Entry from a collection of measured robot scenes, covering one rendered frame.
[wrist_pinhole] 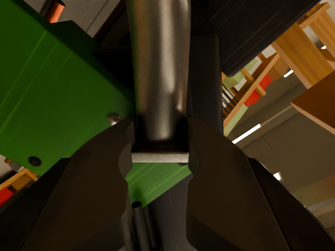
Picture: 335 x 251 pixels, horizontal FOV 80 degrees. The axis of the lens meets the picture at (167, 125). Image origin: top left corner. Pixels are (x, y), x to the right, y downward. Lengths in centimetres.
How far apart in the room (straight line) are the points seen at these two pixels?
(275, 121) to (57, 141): 752
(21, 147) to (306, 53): 93
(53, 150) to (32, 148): 2
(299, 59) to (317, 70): 8
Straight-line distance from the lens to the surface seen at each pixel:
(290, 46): 94
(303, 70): 97
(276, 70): 396
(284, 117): 763
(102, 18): 75
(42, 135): 18
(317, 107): 64
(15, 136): 20
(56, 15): 56
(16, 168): 42
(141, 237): 22
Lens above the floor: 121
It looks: 7 degrees up
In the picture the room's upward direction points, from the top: 136 degrees clockwise
